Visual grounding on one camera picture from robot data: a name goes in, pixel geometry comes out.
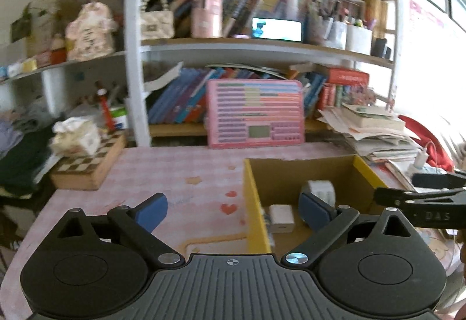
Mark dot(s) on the lit phone on shelf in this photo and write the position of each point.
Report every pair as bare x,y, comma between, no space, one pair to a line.
277,29

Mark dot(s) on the stack of papers and books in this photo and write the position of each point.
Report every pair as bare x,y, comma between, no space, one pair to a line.
372,132

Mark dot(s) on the white quilted handbag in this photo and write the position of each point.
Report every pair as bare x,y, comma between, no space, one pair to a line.
156,24

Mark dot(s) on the pink checked tablecloth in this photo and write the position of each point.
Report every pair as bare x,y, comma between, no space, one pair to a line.
204,189

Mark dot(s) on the white power strip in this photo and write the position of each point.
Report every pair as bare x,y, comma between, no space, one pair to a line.
426,169

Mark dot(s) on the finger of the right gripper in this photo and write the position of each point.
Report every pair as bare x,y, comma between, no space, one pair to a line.
439,181
390,197

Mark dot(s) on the red dictionary book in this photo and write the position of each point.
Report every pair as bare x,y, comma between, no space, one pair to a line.
343,76

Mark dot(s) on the pink keyboard learning toy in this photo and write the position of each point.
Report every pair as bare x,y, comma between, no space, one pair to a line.
245,113

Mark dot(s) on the white pen holder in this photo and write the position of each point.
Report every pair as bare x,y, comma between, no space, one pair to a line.
359,39

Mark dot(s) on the wooden chessboard box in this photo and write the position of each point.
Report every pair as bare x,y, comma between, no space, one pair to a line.
88,173

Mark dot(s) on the yellow cardboard box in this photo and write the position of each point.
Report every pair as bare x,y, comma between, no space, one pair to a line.
270,182

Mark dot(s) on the floral tissue pack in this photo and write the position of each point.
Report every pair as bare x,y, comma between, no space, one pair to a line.
75,137

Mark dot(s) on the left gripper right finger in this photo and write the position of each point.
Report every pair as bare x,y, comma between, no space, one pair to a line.
328,226

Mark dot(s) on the pink floral plush doll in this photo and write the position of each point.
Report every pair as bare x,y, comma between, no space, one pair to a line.
90,35

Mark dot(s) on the pink cylinder container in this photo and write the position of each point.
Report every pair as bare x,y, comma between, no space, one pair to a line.
206,18

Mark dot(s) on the red cloth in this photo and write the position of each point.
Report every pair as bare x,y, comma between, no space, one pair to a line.
437,155

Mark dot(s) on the small white charger cube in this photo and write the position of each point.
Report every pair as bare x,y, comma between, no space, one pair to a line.
281,218

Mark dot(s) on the pile of dark clothes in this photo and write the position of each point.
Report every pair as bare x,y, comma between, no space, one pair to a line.
24,152

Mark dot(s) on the row of blue books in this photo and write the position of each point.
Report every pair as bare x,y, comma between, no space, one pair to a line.
172,103

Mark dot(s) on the red white pen toy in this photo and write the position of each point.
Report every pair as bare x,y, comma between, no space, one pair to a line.
102,95

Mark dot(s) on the clear tape roll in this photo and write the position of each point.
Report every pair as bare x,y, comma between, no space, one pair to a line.
324,190

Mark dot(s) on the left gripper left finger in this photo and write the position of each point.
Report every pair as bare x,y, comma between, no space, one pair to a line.
134,228

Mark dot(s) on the white bookshelf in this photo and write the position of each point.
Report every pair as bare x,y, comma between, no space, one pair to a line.
35,66

